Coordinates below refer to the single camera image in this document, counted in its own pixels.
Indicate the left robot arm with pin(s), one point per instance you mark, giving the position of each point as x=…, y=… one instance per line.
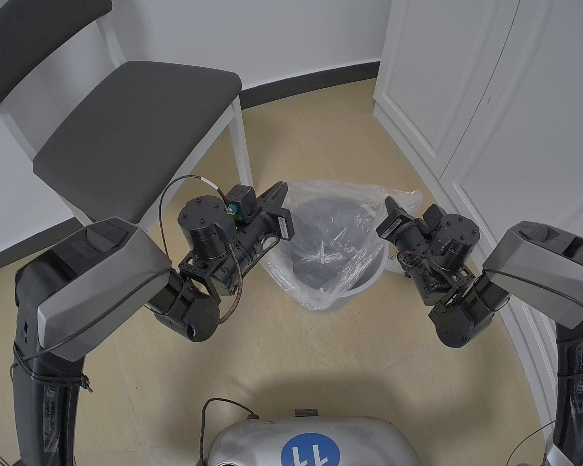
x=92, y=279

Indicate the white wardrobe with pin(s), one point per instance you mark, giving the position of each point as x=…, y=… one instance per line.
x=466, y=66

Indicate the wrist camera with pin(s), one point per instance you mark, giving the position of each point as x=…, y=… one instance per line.
x=240, y=202
x=432, y=216

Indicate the grey white chair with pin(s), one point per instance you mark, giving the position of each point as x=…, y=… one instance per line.
x=126, y=129

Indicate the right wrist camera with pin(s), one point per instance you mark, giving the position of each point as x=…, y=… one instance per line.
x=432, y=216

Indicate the white trash bin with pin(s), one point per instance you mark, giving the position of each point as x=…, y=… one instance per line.
x=376, y=267

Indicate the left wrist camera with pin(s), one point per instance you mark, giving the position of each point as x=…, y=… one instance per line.
x=240, y=202

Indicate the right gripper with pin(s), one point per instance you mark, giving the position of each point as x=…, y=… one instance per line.
x=403, y=233

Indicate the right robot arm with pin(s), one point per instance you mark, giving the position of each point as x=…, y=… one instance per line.
x=539, y=265

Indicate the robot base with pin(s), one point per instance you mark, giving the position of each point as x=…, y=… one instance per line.
x=252, y=444

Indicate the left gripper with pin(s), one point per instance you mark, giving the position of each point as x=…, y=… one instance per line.
x=265, y=228

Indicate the clear plastic bag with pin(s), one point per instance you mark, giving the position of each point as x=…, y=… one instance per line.
x=354, y=221

